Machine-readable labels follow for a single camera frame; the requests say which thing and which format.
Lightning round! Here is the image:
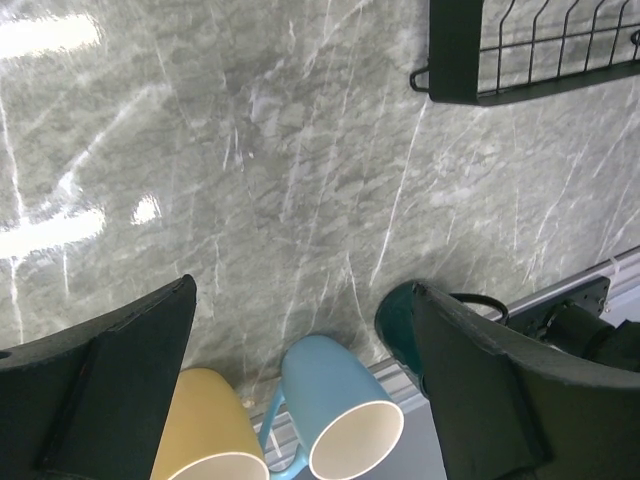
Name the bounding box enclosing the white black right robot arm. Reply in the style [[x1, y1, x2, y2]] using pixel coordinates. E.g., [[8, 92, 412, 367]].
[[536, 300, 639, 373]]

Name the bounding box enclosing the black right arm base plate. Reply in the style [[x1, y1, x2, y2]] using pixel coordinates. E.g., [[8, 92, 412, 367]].
[[506, 275, 611, 342]]

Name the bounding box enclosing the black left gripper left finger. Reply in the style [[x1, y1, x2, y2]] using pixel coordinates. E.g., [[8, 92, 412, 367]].
[[1, 275, 197, 479]]

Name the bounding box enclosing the dark green ceramic mug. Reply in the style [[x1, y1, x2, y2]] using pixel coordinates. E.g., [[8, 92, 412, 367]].
[[374, 280, 525, 418]]

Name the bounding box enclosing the black wire dish rack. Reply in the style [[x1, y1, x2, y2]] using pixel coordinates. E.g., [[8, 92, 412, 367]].
[[409, 1, 639, 107]]

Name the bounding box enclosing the light blue ceramic mug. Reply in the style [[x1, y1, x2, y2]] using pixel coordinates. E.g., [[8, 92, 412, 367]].
[[258, 335, 405, 479]]

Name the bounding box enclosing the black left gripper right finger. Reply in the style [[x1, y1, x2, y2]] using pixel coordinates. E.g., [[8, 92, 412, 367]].
[[412, 282, 639, 479]]

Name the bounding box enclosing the yellow ceramic mug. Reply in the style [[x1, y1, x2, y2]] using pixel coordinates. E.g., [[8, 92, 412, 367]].
[[151, 368, 269, 480]]

